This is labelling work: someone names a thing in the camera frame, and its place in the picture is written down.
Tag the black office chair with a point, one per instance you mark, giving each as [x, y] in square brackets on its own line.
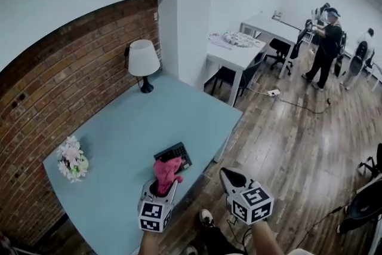
[280, 50]

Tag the person's left forearm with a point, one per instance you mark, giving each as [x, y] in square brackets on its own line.
[150, 243]

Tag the black chair base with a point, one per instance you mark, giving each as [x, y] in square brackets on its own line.
[371, 165]

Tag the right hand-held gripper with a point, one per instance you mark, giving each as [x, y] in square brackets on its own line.
[250, 206]

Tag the white power strip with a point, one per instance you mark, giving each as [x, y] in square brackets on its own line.
[273, 92]

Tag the white square table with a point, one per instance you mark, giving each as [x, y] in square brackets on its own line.
[238, 53]

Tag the pink flowers in vase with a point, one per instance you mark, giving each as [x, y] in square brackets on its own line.
[71, 158]

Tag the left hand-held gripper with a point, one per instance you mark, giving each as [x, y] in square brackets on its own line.
[153, 213]

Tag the black shell chair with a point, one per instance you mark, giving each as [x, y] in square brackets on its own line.
[365, 206]

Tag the light blue table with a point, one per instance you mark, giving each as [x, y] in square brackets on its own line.
[143, 119]

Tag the person's left shoe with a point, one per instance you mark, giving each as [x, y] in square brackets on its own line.
[190, 250]

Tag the long white table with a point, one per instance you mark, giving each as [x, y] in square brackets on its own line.
[268, 27]

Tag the person's right shoe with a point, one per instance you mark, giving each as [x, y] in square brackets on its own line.
[206, 218]

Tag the white shade table lamp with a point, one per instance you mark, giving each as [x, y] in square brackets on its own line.
[143, 58]

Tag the person's right forearm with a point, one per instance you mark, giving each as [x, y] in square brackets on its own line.
[267, 239]

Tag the person's black trousers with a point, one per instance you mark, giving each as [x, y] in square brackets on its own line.
[221, 240]

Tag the pink cloth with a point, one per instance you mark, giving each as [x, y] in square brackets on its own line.
[165, 171]

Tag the person's shoe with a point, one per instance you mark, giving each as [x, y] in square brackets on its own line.
[206, 218]
[190, 250]

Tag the small black rack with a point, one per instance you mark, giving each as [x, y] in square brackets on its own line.
[278, 15]

